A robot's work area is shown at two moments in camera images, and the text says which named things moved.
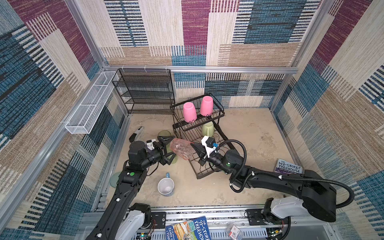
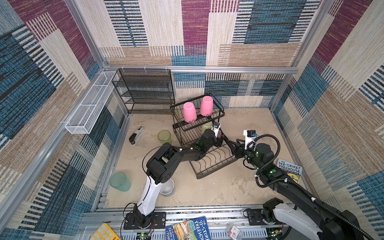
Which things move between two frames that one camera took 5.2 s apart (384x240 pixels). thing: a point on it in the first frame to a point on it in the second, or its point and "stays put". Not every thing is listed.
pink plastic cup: [206, 106] stays put
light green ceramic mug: [208, 129] stays put
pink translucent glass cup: [181, 148] to [219, 134]
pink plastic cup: [189, 113] stays put
